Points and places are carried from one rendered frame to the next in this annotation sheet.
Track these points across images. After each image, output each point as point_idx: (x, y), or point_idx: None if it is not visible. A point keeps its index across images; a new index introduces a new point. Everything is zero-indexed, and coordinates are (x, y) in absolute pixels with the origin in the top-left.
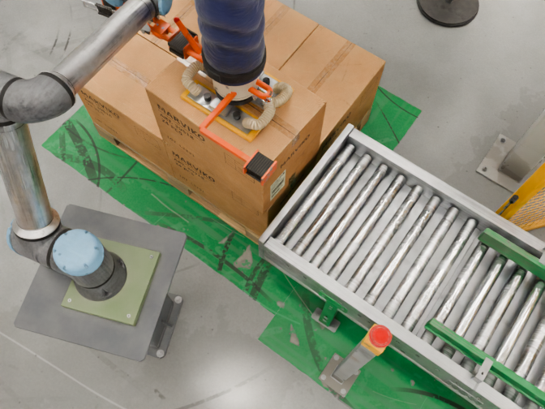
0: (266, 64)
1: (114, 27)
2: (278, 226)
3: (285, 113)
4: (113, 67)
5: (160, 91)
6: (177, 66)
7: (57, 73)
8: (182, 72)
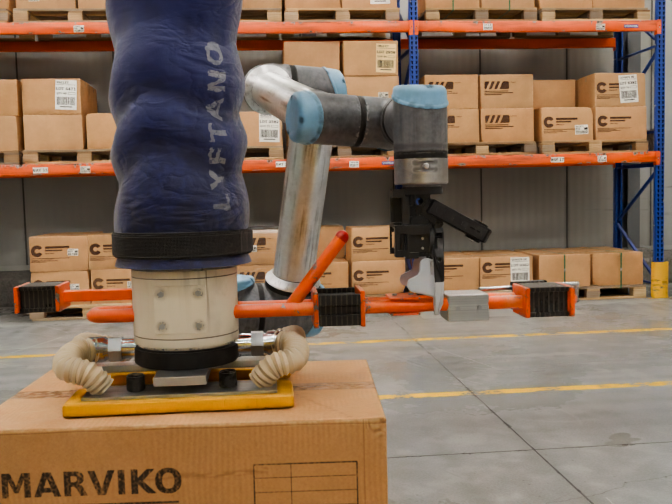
0: (173, 422)
1: (284, 83)
2: None
3: (60, 402)
4: None
5: (334, 363)
6: (355, 378)
7: (269, 71)
8: (333, 377)
